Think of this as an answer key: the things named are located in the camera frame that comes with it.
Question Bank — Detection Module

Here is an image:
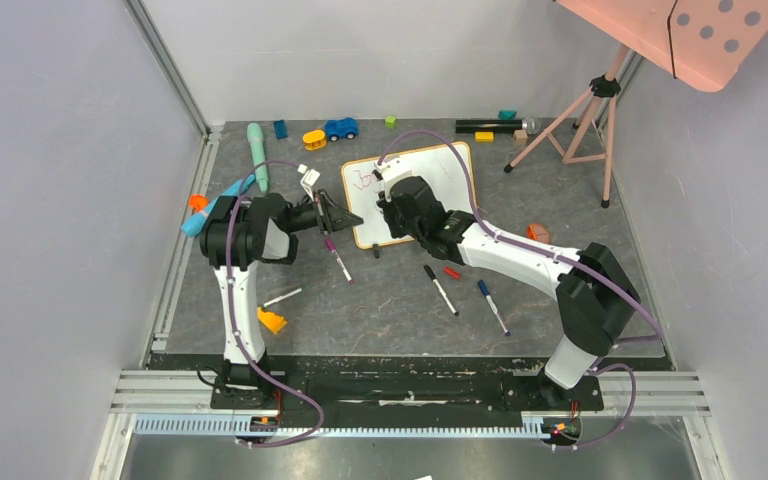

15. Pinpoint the mint green toy tube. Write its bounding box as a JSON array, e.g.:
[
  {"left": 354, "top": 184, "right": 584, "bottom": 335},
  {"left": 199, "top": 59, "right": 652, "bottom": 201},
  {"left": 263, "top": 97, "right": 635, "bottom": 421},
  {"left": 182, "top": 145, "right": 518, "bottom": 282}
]
[{"left": 246, "top": 122, "right": 269, "bottom": 194}]

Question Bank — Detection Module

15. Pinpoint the dark blue block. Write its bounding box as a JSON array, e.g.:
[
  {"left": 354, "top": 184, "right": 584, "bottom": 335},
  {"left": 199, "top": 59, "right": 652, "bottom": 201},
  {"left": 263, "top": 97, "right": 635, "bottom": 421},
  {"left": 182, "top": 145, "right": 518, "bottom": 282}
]
[{"left": 273, "top": 120, "right": 289, "bottom": 140}]

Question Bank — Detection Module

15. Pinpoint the orange wedge block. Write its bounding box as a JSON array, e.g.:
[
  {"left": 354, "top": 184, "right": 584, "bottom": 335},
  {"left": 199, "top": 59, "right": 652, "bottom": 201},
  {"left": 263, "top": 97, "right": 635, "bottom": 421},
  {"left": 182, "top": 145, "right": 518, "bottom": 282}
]
[{"left": 257, "top": 307, "right": 287, "bottom": 335}]

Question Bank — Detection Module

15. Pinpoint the orange toy piece left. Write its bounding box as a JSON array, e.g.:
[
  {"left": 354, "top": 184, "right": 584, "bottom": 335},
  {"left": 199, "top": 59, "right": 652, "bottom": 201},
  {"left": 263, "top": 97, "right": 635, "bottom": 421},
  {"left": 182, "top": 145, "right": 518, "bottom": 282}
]
[{"left": 188, "top": 194, "right": 210, "bottom": 212}]

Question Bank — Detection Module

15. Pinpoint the white comb cable duct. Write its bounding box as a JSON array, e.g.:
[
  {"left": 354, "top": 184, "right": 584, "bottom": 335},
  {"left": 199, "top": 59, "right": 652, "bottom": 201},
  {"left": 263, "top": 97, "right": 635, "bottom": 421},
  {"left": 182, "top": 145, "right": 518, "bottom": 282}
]
[{"left": 133, "top": 414, "right": 550, "bottom": 440}]

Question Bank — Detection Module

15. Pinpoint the green capped whiteboard marker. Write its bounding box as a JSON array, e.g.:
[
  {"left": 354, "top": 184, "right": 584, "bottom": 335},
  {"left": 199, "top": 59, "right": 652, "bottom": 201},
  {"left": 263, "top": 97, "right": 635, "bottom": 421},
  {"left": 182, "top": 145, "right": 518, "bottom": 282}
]
[{"left": 257, "top": 287, "right": 304, "bottom": 309}]

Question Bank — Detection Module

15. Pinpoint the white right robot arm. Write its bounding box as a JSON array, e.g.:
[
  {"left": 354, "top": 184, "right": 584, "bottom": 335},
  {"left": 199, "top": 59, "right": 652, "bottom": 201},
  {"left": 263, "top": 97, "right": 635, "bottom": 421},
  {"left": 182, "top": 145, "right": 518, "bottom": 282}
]
[{"left": 376, "top": 176, "right": 640, "bottom": 408}]

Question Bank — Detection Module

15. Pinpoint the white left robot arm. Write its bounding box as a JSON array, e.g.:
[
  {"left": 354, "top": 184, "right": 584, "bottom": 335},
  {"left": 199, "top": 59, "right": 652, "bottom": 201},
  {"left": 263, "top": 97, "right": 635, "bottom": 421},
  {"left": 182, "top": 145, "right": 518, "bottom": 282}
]
[{"left": 197, "top": 189, "right": 364, "bottom": 408}]

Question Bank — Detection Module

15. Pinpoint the black capped whiteboard marker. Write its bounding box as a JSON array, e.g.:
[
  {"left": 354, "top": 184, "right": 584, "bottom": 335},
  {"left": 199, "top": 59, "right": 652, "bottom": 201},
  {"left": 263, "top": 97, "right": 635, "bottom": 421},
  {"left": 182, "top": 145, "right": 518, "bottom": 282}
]
[{"left": 423, "top": 264, "right": 459, "bottom": 316}]

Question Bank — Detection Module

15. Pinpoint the red marker cap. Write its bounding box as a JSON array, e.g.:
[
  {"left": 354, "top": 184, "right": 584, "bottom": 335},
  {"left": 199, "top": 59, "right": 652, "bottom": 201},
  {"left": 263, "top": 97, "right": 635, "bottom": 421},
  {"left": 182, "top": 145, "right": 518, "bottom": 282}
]
[{"left": 443, "top": 267, "right": 461, "bottom": 280}]

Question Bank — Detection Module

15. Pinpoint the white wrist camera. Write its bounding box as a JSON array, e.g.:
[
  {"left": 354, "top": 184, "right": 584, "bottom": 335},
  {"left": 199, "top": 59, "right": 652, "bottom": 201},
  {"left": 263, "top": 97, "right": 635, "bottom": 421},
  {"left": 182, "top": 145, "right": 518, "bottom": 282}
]
[
  {"left": 373, "top": 157, "right": 413, "bottom": 202},
  {"left": 297, "top": 164, "right": 321, "bottom": 200}
]

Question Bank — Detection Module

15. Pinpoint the teal block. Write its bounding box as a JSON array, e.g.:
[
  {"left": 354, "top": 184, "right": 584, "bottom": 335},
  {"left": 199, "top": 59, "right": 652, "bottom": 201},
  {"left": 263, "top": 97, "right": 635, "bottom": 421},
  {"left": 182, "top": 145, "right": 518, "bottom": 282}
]
[{"left": 498, "top": 110, "right": 517, "bottom": 120}]

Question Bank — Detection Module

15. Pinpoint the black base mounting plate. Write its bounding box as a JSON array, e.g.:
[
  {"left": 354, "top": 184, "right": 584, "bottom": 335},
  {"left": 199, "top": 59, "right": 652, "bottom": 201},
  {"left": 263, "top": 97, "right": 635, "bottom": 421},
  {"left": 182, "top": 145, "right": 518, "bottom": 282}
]
[{"left": 145, "top": 354, "right": 607, "bottom": 432}]

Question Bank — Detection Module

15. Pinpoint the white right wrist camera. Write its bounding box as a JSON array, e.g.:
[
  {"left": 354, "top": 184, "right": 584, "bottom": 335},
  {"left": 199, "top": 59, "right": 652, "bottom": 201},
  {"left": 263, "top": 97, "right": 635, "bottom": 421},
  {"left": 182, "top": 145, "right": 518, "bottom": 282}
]
[{"left": 373, "top": 157, "right": 413, "bottom": 202}]

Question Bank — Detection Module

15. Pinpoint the pink tripod stand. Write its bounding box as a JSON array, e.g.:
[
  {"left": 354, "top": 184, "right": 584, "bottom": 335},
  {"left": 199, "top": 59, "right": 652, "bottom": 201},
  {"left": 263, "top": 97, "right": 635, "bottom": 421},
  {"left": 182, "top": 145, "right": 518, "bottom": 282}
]
[{"left": 503, "top": 44, "right": 631, "bottom": 209}]

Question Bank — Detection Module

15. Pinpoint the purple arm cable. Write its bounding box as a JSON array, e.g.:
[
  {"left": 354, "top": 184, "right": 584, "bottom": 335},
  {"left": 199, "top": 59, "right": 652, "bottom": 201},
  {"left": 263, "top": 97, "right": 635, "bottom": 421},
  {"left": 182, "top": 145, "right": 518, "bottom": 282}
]
[
  {"left": 375, "top": 129, "right": 665, "bottom": 453},
  {"left": 224, "top": 160, "right": 327, "bottom": 450}
]

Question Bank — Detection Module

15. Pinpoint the yellow oval toy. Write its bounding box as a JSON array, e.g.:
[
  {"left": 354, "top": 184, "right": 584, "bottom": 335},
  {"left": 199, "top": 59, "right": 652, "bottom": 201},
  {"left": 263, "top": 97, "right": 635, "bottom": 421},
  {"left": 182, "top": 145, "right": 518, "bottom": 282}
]
[{"left": 302, "top": 129, "right": 328, "bottom": 151}]

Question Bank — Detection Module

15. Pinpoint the light blue toy tube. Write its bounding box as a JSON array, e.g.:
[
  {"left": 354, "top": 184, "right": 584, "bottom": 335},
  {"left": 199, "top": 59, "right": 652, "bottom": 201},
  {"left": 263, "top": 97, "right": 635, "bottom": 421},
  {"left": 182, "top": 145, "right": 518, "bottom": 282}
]
[{"left": 181, "top": 174, "right": 255, "bottom": 238}]

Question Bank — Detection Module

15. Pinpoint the white whiteboard orange frame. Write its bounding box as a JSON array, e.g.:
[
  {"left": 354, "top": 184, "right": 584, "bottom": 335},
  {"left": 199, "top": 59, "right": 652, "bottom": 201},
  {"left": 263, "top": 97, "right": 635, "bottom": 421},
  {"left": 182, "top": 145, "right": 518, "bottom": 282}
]
[{"left": 341, "top": 144, "right": 475, "bottom": 250}]

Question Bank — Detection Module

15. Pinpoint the yellow rectangular block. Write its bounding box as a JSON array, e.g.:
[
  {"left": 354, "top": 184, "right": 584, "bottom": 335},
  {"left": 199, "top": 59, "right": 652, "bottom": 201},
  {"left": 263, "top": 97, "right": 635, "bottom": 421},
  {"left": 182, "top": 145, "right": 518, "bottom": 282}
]
[{"left": 474, "top": 131, "right": 495, "bottom": 143}]

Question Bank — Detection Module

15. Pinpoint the orange translucent toy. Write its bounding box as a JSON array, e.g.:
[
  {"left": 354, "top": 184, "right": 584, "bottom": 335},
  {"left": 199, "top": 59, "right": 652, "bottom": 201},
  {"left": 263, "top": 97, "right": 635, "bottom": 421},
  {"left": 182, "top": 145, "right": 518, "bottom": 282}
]
[{"left": 526, "top": 223, "right": 551, "bottom": 244}]

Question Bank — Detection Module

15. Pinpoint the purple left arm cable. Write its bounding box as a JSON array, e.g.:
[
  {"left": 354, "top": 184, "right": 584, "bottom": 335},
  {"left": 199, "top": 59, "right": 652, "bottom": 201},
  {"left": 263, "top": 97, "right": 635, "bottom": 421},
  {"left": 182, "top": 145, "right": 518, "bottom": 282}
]
[{"left": 224, "top": 160, "right": 327, "bottom": 450}]

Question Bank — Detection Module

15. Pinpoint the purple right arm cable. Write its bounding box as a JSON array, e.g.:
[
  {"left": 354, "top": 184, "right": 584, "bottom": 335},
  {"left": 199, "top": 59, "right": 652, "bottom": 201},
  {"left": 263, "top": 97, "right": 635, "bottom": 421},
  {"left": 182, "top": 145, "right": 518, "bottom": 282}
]
[{"left": 375, "top": 129, "right": 665, "bottom": 453}]

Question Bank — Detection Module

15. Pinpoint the beige wooden cube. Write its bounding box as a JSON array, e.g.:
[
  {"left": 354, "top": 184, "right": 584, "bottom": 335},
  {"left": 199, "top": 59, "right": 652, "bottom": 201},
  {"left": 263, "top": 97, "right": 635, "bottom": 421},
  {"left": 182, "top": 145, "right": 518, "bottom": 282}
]
[{"left": 513, "top": 130, "right": 529, "bottom": 146}]

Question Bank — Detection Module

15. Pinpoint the blue capped whiteboard marker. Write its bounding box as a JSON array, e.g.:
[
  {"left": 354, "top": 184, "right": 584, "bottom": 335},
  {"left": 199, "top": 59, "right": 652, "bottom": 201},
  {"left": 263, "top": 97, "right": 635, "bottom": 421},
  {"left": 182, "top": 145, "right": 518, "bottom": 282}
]
[{"left": 477, "top": 279, "right": 511, "bottom": 336}]

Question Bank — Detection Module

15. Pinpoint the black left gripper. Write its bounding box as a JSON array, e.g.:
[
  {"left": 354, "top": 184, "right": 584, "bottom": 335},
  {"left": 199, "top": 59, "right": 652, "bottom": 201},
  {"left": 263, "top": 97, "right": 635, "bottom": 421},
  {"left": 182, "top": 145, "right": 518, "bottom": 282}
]
[{"left": 285, "top": 190, "right": 364, "bottom": 236}]

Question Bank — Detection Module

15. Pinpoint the black cylinder tube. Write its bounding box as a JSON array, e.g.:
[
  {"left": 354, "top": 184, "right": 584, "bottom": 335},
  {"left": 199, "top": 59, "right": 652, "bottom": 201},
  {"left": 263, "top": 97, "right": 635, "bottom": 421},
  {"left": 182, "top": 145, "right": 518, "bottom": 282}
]
[{"left": 455, "top": 119, "right": 526, "bottom": 134}]

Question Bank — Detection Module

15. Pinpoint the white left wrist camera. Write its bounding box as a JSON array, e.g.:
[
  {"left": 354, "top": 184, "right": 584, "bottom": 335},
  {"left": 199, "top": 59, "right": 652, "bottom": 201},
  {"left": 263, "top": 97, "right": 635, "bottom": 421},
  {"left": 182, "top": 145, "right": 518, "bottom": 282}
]
[{"left": 297, "top": 164, "right": 321, "bottom": 200}]

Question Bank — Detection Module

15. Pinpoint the clear plastic ball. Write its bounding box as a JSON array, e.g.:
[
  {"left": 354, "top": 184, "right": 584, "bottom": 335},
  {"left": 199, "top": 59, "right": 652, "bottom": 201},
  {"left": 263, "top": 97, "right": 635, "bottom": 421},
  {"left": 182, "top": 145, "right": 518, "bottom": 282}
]
[{"left": 522, "top": 116, "right": 543, "bottom": 135}]

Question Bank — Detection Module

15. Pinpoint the pink perforated board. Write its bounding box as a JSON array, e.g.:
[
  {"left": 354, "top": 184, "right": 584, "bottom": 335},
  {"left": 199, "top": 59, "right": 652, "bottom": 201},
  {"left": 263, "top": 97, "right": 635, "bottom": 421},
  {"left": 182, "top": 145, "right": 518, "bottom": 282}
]
[{"left": 559, "top": 0, "right": 768, "bottom": 93}]

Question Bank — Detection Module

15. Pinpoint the purple capped whiteboard marker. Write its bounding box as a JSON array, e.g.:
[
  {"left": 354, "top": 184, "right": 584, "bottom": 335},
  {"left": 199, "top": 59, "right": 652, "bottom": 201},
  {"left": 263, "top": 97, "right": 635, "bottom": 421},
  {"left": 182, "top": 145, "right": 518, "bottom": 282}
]
[{"left": 324, "top": 236, "right": 354, "bottom": 284}]

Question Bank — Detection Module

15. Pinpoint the blue toy car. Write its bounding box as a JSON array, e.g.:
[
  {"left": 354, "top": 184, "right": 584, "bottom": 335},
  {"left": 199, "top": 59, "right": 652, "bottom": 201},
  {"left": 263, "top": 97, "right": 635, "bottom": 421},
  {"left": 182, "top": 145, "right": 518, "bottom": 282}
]
[{"left": 324, "top": 117, "right": 359, "bottom": 142}]

